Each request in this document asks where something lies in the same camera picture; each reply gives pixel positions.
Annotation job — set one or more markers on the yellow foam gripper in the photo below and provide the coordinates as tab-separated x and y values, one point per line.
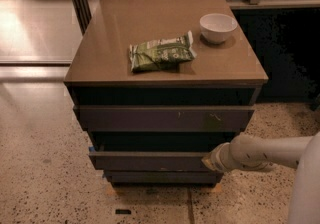
222	160

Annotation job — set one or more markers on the grey drawer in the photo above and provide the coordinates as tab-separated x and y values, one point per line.
144	177
163	119
148	161

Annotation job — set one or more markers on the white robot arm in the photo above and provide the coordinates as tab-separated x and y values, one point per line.
249	153

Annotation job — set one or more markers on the brown drawer cabinet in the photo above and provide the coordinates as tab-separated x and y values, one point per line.
228	74

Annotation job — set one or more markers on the black floor marker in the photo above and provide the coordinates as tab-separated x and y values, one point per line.
123	212

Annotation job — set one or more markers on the green snack bag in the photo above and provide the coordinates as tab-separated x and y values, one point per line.
162	54

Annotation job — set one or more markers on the white ceramic bowl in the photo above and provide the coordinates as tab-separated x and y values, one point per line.
216	28

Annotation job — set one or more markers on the blue tape piece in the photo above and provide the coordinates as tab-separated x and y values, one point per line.
91	149

